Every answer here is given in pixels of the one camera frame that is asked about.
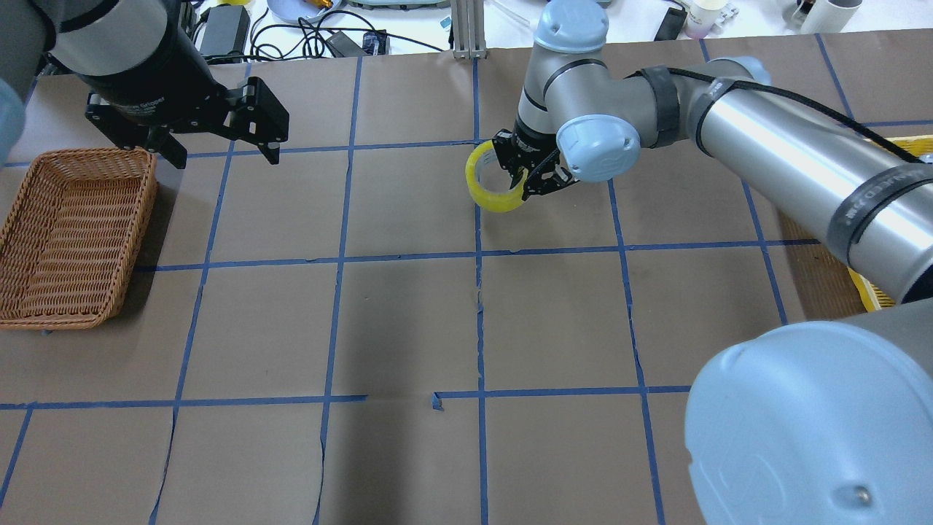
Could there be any brass cylinder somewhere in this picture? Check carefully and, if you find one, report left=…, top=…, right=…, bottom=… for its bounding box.
left=304, top=0, right=335, bottom=10

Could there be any yellow tape roll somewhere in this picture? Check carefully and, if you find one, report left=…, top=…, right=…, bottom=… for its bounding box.
left=464, top=140, right=528, bottom=214

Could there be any black power adapter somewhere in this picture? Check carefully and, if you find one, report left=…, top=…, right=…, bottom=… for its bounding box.
left=198, top=4, right=250, bottom=64

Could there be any white paper cup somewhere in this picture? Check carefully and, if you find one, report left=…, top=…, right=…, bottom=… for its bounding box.
left=683, top=0, right=727, bottom=39

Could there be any brown wicker basket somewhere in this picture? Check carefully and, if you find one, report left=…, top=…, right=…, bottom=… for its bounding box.
left=1, top=147, right=159, bottom=331

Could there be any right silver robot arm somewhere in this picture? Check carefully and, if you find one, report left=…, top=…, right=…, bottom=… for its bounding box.
left=485, top=1, right=932, bottom=524

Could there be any aluminium frame post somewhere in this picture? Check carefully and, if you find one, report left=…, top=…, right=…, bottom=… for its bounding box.
left=450, top=0, right=488, bottom=60

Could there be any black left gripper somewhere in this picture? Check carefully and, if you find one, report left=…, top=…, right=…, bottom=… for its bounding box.
left=76, top=1, right=290, bottom=168

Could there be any yellow plastic basket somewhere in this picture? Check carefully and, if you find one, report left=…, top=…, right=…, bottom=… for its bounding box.
left=848, top=134, right=932, bottom=312

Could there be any blue plate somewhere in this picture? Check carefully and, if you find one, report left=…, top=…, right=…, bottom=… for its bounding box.
left=267, top=0, right=345, bottom=24

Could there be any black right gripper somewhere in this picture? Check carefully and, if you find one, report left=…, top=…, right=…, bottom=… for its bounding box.
left=493, top=125, right=579, bottom=202

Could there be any white mug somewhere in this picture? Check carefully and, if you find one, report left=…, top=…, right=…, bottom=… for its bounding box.
left=791, top=1, right=863, bottom=34

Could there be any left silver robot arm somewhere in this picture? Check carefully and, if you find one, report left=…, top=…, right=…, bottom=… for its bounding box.
left=1, top=1, right=289, bottom=169

